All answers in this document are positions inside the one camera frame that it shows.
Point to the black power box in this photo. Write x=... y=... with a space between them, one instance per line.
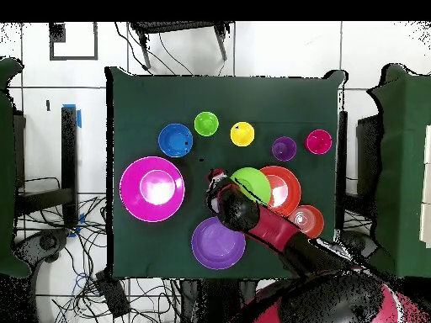
x=112 y=296

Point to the green bowl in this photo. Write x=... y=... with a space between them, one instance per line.
x=254 y=183

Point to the blue bowl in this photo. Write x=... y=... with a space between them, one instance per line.
x=175 y=140

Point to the small orange bowl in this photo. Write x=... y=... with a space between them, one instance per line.
x=311 y=222

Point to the blue tape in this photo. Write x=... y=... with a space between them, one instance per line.
x=79 y=117

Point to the black metal post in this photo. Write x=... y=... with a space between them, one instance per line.
x=342 y=151

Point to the green cup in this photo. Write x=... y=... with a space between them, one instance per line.
x=206 y=123

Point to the purple bowl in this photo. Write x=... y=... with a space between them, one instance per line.
x=215 y=247

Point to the large pink bowl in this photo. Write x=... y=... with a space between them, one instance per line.
x=131 y=188

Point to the pink cup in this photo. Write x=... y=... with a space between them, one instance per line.
x=318 y=142

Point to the yellow cup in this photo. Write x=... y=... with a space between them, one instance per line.
x=242 y=134

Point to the green cloth side table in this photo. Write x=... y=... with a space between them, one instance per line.
x=6 y=168
x=404 y=168

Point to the black stool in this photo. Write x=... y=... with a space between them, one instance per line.
x=175 y=27

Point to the dark green tablecloth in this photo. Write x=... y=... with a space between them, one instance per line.
x=202 y=94

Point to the large orange bowl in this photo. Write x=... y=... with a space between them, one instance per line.
x=291 y=188

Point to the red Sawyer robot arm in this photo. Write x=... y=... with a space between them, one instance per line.
x=269 y=228

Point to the purple cup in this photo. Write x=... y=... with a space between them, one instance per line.
x=284 y=148

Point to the black metal frame beam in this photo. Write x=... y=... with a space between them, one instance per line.
x=69 y=151

